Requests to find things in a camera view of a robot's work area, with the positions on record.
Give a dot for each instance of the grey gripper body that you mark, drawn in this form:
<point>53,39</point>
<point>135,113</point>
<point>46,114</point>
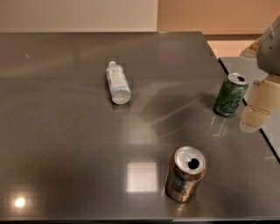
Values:
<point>269,53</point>

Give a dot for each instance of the green soda can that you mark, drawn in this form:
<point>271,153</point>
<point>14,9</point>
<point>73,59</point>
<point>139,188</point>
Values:
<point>231,93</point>

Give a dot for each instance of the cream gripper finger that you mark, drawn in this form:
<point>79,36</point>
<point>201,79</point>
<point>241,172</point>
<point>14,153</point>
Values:
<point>250,53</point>
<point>263,101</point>

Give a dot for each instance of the orange soda can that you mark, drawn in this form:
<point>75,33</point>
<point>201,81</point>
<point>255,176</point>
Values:
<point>187,168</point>

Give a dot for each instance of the clear plastic water bottle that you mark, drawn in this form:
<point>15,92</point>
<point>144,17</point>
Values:
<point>117,82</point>

